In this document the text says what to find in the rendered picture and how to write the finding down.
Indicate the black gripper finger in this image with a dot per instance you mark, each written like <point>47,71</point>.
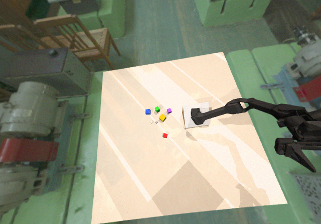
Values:
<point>295,153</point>

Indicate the blue block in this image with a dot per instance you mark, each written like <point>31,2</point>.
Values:
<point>147,111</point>

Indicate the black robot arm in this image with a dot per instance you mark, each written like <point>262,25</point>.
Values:
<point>286,114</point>

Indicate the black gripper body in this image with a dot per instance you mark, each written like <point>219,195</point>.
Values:
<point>306,143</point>

